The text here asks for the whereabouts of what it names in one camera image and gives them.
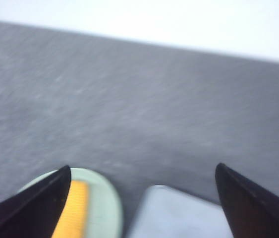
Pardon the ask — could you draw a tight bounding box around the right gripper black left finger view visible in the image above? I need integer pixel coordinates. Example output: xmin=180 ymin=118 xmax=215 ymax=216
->
xmin=0 ymin=166 xmax=71 ymax=238

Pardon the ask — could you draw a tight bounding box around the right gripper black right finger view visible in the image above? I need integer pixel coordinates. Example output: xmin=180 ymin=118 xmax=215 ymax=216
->
xmin=215 ymin=163 xmax=279 ymax=238

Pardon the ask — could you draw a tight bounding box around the yellow corn cob piece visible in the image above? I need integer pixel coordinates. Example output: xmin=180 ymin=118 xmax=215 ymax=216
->
xmin=52 ymin=180 xmax=89 ymax=238

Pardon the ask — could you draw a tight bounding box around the green oval plate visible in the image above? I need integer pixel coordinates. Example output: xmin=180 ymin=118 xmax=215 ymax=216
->
xmin=17 ymin=167 xmax=123 ymax=238

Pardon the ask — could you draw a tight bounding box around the silver digital kitchen scale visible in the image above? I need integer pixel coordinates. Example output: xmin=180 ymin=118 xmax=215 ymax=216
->
xmin=126 ymin=185 xmax=233 ymax=238

